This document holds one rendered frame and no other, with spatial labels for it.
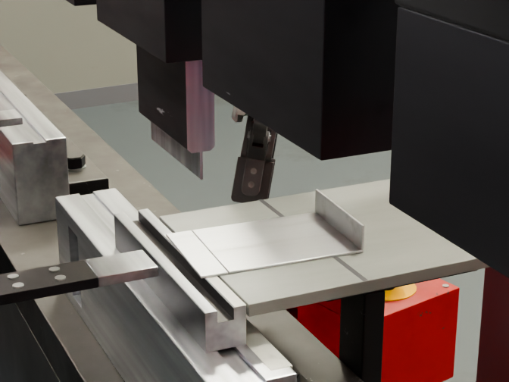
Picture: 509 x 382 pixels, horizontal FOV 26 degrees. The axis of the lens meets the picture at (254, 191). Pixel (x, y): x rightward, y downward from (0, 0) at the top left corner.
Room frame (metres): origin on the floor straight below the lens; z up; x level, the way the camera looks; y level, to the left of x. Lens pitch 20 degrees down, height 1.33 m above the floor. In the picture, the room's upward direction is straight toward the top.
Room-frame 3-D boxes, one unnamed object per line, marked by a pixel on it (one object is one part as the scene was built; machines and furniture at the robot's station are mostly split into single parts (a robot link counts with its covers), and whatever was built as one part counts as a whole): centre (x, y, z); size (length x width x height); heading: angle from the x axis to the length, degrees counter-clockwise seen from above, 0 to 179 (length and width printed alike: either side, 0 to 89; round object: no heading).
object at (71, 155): (1.24, 0.21, 0.91); 0.03 x 0.03 x 0.02
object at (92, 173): (1.33, 0.25, 0.89); 0.30 x 0.05 x 0.03; 25
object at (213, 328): (0.76, 0.06, 0.99); 0.20 x 0.03 x 0.03; 25
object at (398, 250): (0.81, -0.08, 1.00); 0.26 x 0.18 x 0.01; 115
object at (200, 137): (0.75, 0.06, 1.13); 0.10 x 0.02 x 0.10; 25
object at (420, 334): (1.20, -0.12, 0.75); 0.20 x 0.16 x 0.18; 38
